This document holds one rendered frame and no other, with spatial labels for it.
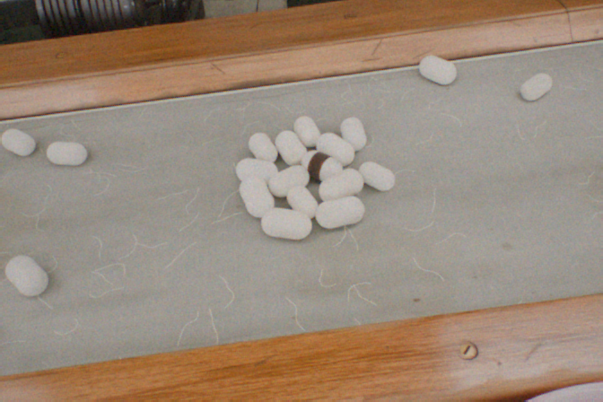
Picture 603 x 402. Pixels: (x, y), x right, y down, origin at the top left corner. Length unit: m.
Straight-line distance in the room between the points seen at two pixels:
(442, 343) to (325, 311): 0.08
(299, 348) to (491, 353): 0.10
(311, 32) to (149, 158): 0.21
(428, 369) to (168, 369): 0.14
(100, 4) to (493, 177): 0.52
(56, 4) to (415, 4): 0.43
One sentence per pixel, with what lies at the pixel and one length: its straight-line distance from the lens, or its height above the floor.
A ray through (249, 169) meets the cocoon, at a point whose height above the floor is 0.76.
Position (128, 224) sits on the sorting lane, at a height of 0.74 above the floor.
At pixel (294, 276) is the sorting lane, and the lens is 0.42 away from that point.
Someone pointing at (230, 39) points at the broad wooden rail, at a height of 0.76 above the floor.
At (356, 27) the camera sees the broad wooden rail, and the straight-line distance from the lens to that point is 0.63.
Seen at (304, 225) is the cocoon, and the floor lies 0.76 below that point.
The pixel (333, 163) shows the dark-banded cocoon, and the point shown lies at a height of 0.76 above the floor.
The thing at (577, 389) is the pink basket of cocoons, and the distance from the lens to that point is 0.35.
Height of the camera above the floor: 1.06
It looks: 42 degrees down
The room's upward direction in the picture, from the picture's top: 7 degrees counter-clockwise
